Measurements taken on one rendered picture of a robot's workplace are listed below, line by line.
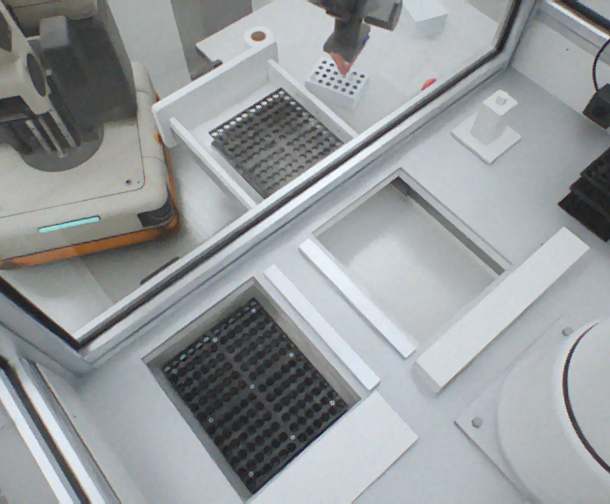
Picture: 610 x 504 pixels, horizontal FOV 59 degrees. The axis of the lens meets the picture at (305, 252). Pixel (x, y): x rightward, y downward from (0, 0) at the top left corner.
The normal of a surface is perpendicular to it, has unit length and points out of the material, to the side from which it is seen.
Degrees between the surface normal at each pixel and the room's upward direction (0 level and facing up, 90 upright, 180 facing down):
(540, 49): 90
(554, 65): 90
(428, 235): 0
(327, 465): 0
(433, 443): 0
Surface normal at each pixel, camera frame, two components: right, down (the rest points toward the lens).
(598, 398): -0.98, 0.16
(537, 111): 0.00, -0.47
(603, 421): -0.91, 0.29
